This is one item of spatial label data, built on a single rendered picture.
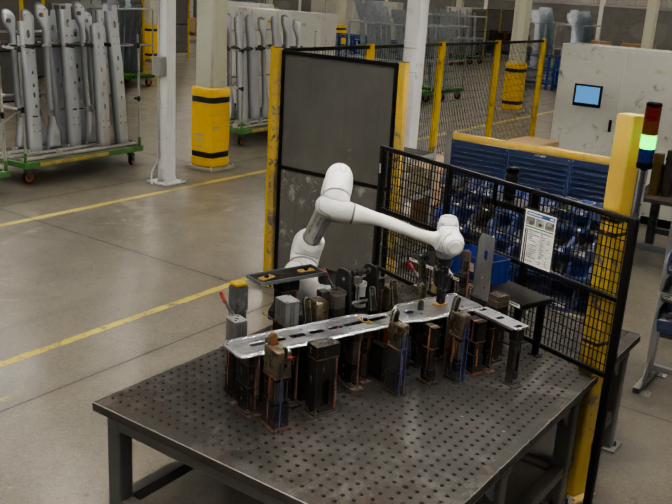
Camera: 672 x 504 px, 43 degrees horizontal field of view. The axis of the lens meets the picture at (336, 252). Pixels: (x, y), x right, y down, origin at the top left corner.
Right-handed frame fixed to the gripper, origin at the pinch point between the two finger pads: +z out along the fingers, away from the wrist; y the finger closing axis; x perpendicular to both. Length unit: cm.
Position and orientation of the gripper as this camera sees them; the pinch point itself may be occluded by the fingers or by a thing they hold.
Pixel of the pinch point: (440, 295)
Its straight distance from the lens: 426.1
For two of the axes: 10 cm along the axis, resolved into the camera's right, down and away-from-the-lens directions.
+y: 5.7, 2.7, -7.7
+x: 8.2, -1.2, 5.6
